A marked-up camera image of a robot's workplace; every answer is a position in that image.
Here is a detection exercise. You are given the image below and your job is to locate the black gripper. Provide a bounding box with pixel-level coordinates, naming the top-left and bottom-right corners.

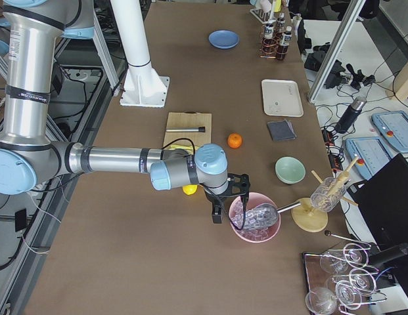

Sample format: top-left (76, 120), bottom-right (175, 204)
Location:
top-left (204, 173), bottom-right (250, 224)

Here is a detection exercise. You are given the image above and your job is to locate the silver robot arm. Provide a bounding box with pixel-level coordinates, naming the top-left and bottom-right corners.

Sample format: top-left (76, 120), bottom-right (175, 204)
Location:
top-left (0, 1), bottom-right (250, 223)

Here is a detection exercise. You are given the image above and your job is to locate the blue plate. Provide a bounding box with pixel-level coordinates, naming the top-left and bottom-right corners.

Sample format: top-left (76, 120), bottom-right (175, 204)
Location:
top-left (208, 30), bottom-right (240, 49)

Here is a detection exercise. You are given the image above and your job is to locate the yellow lemon lower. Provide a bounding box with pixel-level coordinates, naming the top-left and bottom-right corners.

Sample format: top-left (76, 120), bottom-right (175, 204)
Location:
top-left (182, 184), bottom-right (198, 196)

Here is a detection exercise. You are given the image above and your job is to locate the steel ice scoop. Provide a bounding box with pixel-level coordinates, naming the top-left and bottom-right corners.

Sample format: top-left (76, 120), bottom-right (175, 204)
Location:
top-left (234, 201), bottom-right (301, 230)

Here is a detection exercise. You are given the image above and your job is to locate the pink bowl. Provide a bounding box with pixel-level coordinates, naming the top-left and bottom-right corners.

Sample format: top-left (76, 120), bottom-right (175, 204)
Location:
top-left (229, 192), bottom-right (281, 243)

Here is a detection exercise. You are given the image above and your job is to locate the orange fruit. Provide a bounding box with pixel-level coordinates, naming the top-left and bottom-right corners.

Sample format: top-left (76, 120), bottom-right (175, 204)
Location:
top-left (227, 133), bottom-right (243, 149)

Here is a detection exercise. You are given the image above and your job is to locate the yellow plastic knife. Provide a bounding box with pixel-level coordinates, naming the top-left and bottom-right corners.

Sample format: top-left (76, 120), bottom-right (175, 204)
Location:
top-left (168, 144), bottom-right (199, 154)

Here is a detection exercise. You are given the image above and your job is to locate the mint green bowl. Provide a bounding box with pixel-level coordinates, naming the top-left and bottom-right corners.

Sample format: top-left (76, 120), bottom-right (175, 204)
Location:
top-left (275, 156), bottom-right (306, 184)

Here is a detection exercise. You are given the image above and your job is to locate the wooden glass holder stand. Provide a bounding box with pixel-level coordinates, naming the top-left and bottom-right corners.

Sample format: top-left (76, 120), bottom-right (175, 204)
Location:
top-left (291, 156), bottom-right (358, 232)

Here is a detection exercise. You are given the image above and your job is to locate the wooden cutting board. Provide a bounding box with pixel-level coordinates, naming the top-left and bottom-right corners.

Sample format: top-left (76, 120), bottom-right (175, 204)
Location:
top-left (163, 112), bottom-right (212, 150)

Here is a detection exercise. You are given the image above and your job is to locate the grey folded cloth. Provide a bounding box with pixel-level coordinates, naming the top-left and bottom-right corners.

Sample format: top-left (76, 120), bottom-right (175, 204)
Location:
top-left (267, 119), bottom-right (296, 141)

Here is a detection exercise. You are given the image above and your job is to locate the clear patterned glass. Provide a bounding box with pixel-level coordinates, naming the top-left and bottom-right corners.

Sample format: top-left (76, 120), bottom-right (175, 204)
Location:
top-left (310, 177), bottom-right (346, 213)

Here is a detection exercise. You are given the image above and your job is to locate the cream rabbit tray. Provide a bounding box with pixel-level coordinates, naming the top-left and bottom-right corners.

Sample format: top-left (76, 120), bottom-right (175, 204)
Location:
top-left (261, 79), bottom-right (304, 117)

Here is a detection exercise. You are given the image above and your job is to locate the wine glass rack tray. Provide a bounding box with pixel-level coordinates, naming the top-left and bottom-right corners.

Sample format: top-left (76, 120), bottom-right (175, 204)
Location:
top-left (302, 242), bottom-right (387, 314)

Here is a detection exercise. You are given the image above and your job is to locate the black thermos bottle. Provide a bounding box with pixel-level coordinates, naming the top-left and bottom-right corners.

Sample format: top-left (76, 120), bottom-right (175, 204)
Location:
top-left (334, 96), bottom-right (367, 134)

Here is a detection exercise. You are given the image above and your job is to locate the blue teach pendant near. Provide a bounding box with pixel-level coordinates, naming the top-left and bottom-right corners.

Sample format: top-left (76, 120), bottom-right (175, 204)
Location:
top-left (344, 136), bottom-right (393, 180)

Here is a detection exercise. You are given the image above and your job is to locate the blue teach pendant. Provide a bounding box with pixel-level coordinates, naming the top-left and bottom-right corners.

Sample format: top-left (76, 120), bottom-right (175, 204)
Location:
top-left (371, 111), bottom-right (408, 153)
top-left (344, 136), bottom-right (393, 180)

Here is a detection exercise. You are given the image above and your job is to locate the dark drink bottle lower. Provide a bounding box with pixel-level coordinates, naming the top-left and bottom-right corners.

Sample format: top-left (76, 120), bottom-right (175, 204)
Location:
top-left (276, 26), bottom-right (292, 60)

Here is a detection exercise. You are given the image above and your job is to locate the dark drink bottle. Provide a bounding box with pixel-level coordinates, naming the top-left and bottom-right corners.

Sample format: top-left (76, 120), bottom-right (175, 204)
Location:
top-left (276, 26), bottom-right (292, 60)
top-left (261, 20), bottom-right (275, 58)
top-left (275, 12), bottom-right (285, 38)

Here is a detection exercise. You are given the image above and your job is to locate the dark drink bottle upper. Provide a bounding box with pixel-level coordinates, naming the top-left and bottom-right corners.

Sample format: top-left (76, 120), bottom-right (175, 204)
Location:
top-left (261, 20), bottom-right (275, 58)

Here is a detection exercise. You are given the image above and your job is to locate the black monitor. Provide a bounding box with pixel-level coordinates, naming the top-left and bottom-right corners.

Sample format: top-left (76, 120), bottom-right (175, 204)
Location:
top-left (348, 154), bottom-right (408, 248)

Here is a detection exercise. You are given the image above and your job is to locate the dark drink bottle right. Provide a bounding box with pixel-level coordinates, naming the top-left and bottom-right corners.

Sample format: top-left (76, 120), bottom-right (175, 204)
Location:
top-left (275, 12), bottom-right (285, 38)

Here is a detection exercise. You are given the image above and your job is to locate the blue teach pendant far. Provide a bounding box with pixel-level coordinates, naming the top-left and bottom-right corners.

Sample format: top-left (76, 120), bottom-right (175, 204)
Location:
top-left (371, 111), bottom-right (408, 153)

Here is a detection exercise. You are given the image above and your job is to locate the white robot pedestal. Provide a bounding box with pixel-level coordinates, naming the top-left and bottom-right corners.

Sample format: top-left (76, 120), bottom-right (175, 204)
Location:
top-left (111, 0), bottom-right (170, 108)

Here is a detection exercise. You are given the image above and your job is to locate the copper wire bottle rack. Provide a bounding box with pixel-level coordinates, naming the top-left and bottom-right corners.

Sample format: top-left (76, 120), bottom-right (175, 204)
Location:
top-left (260, 20), bottom-right (292, 60)

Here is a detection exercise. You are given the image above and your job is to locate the white wire cup rack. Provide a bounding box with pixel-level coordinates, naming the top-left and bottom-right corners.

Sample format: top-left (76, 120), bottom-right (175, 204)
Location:
top-left (250, 0), bottom-right (283, 24)

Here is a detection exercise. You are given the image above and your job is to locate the aluminium frame post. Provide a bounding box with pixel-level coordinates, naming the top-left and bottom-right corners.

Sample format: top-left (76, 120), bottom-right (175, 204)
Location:
top-left (307, 0), bottom-right (365, 104)

